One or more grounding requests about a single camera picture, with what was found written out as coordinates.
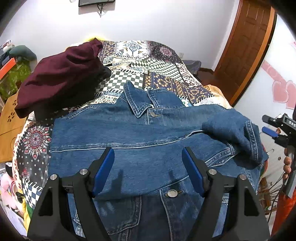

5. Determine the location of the maroon folded garment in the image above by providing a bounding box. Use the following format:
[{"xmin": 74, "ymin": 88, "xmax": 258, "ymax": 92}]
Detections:
[{"xmin": 15, "ymin": 40, "xmax": 111, "ymax": 118}]

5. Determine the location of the dark grey bag on floor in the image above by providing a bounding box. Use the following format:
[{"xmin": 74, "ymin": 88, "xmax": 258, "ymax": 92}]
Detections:
[{"xmin": 183, "ymin": 60, "xmax": 201, "ymax": 75}]

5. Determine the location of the orange sleeve forearm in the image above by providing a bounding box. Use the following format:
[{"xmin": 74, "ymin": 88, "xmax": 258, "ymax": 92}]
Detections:
[{"xmin": 271, "ymin": 190, "xmax": 296, "ymax": 235}]

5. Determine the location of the yellow curved tube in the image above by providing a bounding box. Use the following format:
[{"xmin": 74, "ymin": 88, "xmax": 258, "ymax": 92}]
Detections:
[{"xmin": 86, "ymin": 37, "xmax": 99, "ymax": 42}]

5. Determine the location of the person's right hand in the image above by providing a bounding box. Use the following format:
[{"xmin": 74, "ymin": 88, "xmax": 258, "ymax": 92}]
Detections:
[{"xmin": 282, "ymin": 148, "xmax": 292, "ymax": 181}]

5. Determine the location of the small black wall monitor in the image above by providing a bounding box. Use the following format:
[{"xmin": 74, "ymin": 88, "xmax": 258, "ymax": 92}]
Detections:
[{"xmin": 78, "ymin": 0, "xmax": 115, "ymax": 7}]

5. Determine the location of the patchwork patterned bedspread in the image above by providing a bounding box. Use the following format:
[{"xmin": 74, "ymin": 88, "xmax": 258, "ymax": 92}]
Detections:
[{"xmin": 13, "ymin": 40, "xmax": 230, "ymax": 209}]

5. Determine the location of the wooden lap desk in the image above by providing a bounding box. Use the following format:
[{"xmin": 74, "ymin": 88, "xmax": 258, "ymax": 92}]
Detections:
[{"xmin": 0, "ymin": 93, "xmax": 26, "ymax": 163}]

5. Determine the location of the green patterned storage box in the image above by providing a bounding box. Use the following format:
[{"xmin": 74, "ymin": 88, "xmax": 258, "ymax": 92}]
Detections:
[{"xmin": 0, "ymin": 60, "xmax": 31, "ymax": 102}]

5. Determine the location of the orange box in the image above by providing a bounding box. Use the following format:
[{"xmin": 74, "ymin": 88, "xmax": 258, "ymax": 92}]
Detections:
[{"xmin": 0, "ymin": 58, "xmax": 16, "ymax": 79}]

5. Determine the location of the yellow duck blanket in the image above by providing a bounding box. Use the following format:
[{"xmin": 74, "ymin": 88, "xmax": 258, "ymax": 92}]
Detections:
[{"xmin": 23, "ymin": 203, "xmax": 34, "ymax": 232}]

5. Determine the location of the blue denim jacket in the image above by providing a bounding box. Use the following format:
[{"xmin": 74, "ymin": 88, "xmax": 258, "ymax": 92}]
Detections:
[{"xmin": 49, "ymin": 82, "xmax": 268, "ymax": 240}]

